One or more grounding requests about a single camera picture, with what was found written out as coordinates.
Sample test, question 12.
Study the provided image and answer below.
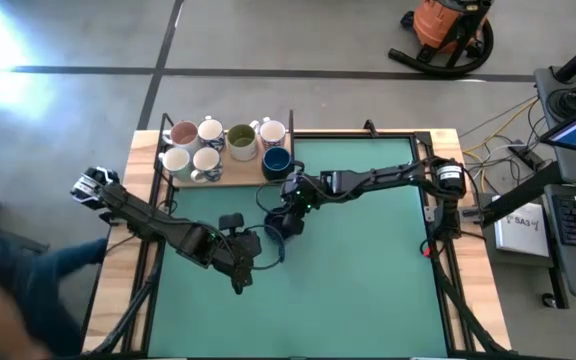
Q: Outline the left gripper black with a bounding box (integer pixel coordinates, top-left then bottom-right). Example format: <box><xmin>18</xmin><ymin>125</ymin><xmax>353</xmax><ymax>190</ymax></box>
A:
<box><xmin>212</xmin><ymin>230</ymin><xmax>263</xmax><ymax>296</ymax></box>

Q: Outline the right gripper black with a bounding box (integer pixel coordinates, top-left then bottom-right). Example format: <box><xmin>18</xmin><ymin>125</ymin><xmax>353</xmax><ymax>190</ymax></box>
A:
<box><xmin>280</xmin><ymin>172</ymin><xmax>327</xmax><ymax>230</ymax></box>

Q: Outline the round black mug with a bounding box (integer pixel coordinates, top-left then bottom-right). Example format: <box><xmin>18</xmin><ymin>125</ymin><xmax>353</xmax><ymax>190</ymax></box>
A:
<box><xmin>265</xmin><ymin>205</ymin><xmax>306</xmax><ymax>241</ymax></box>

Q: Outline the dark navy blue mug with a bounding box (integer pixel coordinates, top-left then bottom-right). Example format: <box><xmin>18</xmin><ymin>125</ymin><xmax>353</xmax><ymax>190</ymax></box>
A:
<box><xmin>261</xmin><ymin>146</ymin><xmax>305</xmax><ymax>182</ymax></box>

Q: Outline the red white lattice mug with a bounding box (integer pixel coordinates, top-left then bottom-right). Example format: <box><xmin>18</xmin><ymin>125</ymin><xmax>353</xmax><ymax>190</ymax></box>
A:
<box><xmin>255</xmin><ymin>116</ymin><xmax>288</xmax><ymax>151</ymax></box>

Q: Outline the white mug with black text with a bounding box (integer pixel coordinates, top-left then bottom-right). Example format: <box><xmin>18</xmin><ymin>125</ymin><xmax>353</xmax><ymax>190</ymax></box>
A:
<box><xmin>226</xmin><ymin>119</ymin><xmax>262</xmax><ymax>162</ymax></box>

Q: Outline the navy floral white mug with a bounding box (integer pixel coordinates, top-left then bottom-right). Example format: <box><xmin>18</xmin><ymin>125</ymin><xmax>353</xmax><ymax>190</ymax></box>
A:
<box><xmin>189</xmin><ymin>146</ymin><xmax>224</xmax><ymax>184</ymax></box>
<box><xmin>196</xmin><ymin>115</ymin><xmax>227</xmax><ymax>153</ymax></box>

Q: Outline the green lattice patterned mug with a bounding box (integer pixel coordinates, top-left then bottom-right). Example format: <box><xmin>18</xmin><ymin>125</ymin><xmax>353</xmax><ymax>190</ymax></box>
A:
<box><xmin>158</xmin><ymin>146</ymin><xmax>193</xmax><ymax>182</ymax></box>

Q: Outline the white mug pinkish inside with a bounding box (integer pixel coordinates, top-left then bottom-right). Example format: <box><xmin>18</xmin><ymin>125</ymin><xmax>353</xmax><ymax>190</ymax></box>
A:
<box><xmin>161</xmin><ymin>119</ymin><xmax>200</xmax><ymax>154</ymax></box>

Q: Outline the black diagonal support strut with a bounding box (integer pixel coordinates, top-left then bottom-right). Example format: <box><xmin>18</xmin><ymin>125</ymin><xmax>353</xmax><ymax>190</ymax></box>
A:
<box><xmin>430</xmin><ymin>244</ymin><xmax>512</xmax><ymax>357</ymax></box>
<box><xmin>90</xmin><ymin>239</ymin><xmax>164</xmax><ymax>357</ymax></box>

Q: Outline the black table clamp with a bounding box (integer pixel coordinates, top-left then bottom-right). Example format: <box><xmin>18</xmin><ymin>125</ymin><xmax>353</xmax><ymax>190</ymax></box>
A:
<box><xmin>361</xmin><ymin>118</ymin><xmax>382</xmax><ymax>139</ymax></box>

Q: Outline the person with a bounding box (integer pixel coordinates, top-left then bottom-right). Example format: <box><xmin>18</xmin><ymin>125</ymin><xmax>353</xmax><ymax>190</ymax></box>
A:
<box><xmin>0</xmin><ymin>235</ymin><xmax>110</xmax><ymax>360</ymax></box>

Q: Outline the white booklet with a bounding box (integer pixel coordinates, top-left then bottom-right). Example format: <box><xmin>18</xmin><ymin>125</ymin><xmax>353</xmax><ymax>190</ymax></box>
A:
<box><xmin>492</xmin><ymin>199</ymin><xmax>550</xmax><ymax>259</ymax></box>

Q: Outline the black metal bar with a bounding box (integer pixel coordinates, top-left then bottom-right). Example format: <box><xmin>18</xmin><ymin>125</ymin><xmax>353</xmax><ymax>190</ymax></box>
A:
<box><xmin>480</xmin><ymin>159</ymin><xmax>564</xmax><ymax>229</ymax></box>

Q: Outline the black power strip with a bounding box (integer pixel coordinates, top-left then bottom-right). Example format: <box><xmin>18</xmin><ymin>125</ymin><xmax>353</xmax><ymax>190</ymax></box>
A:
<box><xmin>507</xmin><ymin>143</ymin><xmax>544</xmax><ymax>171</ymax></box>

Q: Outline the orange black shop vacuum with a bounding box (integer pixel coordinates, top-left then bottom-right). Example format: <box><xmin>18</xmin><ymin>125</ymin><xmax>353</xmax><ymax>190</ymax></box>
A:
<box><xmin>387</xmin><ymin>0</ymin><xmax>495</xmax><ymax>77</ymax></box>

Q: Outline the dark camera cable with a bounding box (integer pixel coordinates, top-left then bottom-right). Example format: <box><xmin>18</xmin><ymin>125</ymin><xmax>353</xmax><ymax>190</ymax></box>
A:
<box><xmin>245</xmin><ymin>223</ymin><xmax>288</xmax><ymax>272</ymax></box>

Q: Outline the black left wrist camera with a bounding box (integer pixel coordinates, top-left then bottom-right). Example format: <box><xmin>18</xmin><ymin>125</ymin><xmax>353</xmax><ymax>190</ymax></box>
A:
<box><xmin>217</xmin><ymin>212</ymin><xmax>247</xmax><ymax>235</ymax></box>

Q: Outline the black wire mug rack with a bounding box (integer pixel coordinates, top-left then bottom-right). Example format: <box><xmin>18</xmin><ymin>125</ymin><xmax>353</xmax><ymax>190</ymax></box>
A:
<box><xmin>156</xmin><ymin>109</ymin><xmax>297</xmax><ymax>190</ymax></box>

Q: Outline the black metal table frame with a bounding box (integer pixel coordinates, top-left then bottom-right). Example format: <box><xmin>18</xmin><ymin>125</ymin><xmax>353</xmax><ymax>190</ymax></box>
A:
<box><xmin>145</xmin><ymin>128</ymin><xmax>464</xmax><ymax>359</ymax></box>

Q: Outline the coiled black cable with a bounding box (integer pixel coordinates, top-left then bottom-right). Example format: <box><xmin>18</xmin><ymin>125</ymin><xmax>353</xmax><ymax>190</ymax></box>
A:
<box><xmin>546</xmin><ymin>87</ymin><xmax>576</xmax><ymax>120</ymax></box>

